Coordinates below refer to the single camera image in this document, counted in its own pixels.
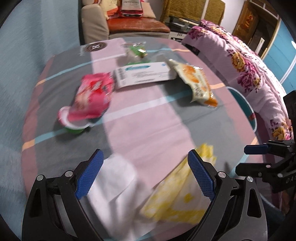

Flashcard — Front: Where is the teal trash bin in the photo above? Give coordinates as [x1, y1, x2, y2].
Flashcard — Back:
[226, 86, 257, 133]

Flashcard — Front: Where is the yellow patterned curtain cloth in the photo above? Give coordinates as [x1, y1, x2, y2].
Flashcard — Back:
[160, 0, 225, 25]

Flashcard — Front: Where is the beige pillow on armchair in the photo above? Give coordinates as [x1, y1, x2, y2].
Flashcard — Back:
[141, 1, 156, 19]

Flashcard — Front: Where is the beige armchair orange cushion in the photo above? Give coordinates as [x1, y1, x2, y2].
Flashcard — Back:
[79, 1, 170, 44]

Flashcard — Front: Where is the green candy clear wrapper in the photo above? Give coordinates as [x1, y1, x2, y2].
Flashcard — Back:
[125, 42, 149, 65]

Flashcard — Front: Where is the plaid tablecloth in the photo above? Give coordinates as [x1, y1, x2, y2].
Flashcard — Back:
[21, 37, 265, 241]

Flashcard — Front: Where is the cake snack bag orange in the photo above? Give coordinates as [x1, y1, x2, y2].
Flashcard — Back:
[168, 59, 218, 108]

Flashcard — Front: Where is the wooden door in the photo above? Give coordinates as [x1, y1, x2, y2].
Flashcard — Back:
[232, 1, 259, 44]

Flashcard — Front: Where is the pink nabati wafer wrapper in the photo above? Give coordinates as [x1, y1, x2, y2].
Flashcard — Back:
[68, 72, 114, 122]

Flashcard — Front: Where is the white medicine box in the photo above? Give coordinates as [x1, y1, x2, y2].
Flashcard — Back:
[113, 62, 177, 89]

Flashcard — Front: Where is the black tv stand shelf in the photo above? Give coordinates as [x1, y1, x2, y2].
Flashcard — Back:
[164, 16, 200, 42]

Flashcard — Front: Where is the green yogurt cup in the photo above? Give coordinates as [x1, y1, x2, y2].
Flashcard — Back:
[58, 106, 94, 135]

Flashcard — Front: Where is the cream cushion on armchair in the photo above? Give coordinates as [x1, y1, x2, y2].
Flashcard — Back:
[99, 0, 121, 20]

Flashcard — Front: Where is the floral pink bed blanket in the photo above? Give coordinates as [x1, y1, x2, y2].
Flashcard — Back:
[182, 20, 293, 141]

